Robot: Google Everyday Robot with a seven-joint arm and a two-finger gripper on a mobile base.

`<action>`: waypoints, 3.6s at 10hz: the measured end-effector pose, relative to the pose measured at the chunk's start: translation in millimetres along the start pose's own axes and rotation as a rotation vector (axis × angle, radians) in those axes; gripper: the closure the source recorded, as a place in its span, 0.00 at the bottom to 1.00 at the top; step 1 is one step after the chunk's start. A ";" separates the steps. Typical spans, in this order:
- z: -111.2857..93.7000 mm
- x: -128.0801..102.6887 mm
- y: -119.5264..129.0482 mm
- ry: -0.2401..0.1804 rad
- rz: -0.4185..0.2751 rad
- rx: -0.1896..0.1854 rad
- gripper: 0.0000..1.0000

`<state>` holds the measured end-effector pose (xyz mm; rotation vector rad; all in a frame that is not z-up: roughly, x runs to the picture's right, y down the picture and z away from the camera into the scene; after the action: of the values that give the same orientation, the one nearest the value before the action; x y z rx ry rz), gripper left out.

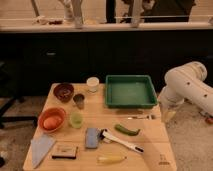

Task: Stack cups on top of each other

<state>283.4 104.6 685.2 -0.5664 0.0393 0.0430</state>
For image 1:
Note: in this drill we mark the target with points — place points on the orange bowl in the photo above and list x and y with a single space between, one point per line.
49 113

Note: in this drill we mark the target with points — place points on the brown block eraser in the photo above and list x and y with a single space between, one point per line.
62 151

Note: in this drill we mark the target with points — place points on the grey folded cloth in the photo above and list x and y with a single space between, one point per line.
40 146

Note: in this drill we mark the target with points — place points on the small metal utensil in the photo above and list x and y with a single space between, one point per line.
150 117

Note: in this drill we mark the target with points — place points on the white cup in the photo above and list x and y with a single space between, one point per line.
92 83

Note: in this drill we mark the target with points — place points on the green plastic tray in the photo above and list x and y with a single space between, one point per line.
130 91

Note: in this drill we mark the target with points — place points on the light green cup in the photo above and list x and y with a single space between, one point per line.
76 120

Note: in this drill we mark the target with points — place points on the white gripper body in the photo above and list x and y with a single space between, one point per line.
168 110

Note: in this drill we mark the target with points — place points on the white handled brush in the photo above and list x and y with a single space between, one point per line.
104 134

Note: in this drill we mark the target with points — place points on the orange fruit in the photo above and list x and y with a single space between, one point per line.
52 123

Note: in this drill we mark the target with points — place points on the blue sponge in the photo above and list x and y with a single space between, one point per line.
91 138

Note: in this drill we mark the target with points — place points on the yellow banana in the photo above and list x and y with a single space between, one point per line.
109 159

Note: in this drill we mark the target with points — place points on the green chili pepper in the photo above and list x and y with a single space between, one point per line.
126 131

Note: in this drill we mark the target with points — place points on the dark red bowl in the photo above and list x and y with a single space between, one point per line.
64 92

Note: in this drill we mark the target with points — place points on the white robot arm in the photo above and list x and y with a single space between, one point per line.
186 82

